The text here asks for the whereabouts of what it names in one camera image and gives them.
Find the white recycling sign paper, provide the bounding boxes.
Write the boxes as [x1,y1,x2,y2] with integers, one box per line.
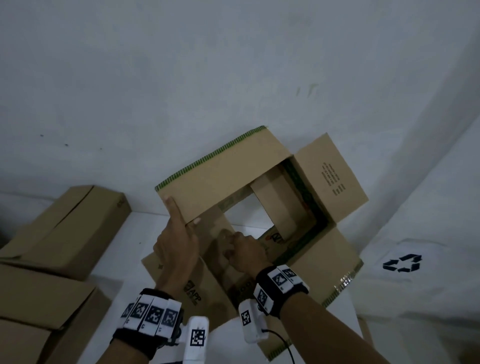
[369,239,447,286]

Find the person's left hand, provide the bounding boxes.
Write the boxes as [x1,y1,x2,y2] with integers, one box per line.
[152,195,202,298]

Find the black right wristband white markers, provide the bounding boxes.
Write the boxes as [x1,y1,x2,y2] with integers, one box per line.
[253,264,310,320]

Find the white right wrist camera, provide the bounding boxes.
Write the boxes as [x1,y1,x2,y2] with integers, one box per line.
[238,298,270,345]

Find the black left wristband white markers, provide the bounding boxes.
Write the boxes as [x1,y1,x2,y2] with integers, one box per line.
[110,287,185,361]

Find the person's right forearm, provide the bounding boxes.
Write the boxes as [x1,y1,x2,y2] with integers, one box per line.
[281,292,391,364]

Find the person's left forearm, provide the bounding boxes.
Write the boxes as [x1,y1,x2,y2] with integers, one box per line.
[95,337,151,364]

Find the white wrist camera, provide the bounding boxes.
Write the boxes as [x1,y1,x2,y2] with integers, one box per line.
[238,298,270,345]
[178,316,210,364]

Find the striped-edge brown cardboard box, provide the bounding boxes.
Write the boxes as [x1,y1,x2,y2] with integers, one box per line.
[0,184,132,281]

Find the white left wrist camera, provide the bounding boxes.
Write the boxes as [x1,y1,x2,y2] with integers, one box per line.
[178,316,210,364]

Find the person's right hand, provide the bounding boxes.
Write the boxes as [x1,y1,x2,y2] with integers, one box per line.
[218,230,274,279]

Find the black wristband white markers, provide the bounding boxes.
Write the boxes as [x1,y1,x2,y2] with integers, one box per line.
[253,264,310,320]
[110,287,185,361]

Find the white table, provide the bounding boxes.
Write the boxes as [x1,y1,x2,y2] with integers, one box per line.
[76,211,365,364]

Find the black camera cable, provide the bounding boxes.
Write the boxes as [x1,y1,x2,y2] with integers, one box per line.
[262,329,297,364]

